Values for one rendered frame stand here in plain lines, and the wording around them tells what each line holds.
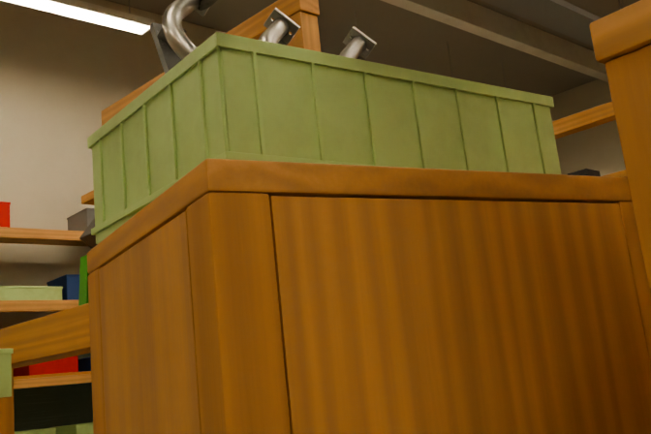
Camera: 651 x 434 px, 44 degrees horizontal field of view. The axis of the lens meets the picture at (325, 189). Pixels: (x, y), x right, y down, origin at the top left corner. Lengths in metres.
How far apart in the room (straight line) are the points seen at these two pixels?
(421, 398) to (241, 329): 0.23
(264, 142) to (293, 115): 0.06
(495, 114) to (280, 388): 0.59
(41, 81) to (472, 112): 7.09
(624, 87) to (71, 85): 7.63
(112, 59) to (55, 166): 1.36
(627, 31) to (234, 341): 0.47
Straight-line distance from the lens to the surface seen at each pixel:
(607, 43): 0.79
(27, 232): 6.90
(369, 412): 0.88
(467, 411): 0.96
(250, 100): 0.96
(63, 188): 7.86
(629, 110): 0.77
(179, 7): 1.32
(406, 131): 1.10
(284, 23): 1.44
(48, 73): 8.18
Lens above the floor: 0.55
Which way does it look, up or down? 13 degrees up
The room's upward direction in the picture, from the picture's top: 6 degrees counter-clockwise
